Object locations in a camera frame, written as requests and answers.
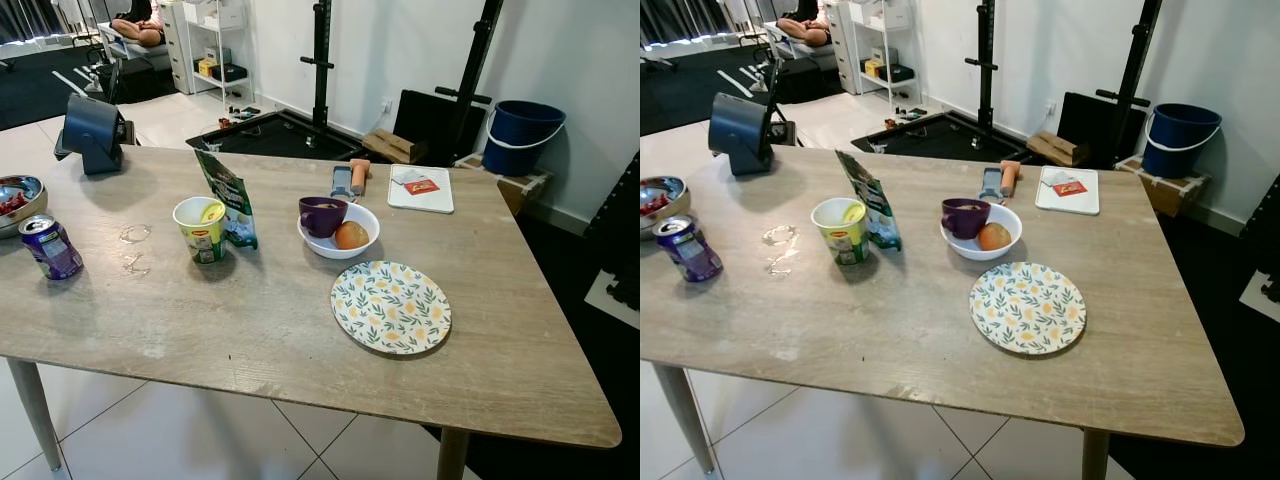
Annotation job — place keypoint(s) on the purple cup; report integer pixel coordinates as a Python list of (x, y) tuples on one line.
[(962, 222), (320, 220)]

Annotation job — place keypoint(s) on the floral patterned plate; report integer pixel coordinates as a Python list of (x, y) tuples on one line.
[(1027, 308), (390, 308)]

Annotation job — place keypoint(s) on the blue plastic bucket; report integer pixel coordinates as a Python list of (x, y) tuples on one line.
[(1180, 140), (525, 135)]

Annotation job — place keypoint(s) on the reclining person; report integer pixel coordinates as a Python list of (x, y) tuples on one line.
[(140, 33), (805, 33)]

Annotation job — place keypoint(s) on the green snack bag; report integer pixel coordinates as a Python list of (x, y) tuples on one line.
[(875, 205), (235, 205)]

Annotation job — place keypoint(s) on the white shelf unit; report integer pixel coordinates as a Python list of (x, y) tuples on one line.
[(178, 50), (845, 50)]

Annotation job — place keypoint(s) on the red fruit pile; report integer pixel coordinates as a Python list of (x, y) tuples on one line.
[(657, 204), (10, 203)]

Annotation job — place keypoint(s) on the white cutting board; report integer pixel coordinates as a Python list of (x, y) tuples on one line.
[(1075, 204), (430, 201)]

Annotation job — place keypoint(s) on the black folding chair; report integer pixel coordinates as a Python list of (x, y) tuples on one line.
[(110, 78), (785, 100)]

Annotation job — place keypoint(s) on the white foam mat piece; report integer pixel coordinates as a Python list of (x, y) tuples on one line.
[(1262, 295), (610, 295)]

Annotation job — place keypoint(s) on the wooden crate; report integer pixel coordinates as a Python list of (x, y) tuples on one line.
[(525, 190), (1180, 192)]

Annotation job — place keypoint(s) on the black squat rack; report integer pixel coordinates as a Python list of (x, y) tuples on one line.
[(321, 60), (986, 60)]

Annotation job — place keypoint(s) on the small red packet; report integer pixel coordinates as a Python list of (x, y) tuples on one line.
[(1063, 185), (416, 182)]

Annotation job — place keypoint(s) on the yellow instant noodle cup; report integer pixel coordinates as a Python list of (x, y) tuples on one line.
[(203, 242), (842, 245)]

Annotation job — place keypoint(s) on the small yellow box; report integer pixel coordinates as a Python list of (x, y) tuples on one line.
[(876, 68), (209, 68)]

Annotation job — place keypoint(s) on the white ceramic bowl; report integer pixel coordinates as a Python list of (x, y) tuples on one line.
[(970, 251), (330, 249)]

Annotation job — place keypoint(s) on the black gym rug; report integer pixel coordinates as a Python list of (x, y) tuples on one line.
[(30, 90), (670, 95)]

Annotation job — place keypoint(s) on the purple soda can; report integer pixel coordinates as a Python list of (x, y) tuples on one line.
[(52, 255), (690, 255)]

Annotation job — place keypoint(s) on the orange fruit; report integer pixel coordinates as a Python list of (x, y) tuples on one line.
[(351, 236), (994, 237)]

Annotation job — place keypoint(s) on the stainless steel bowl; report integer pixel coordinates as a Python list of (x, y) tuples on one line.
[(676, 192), (32, 190)]

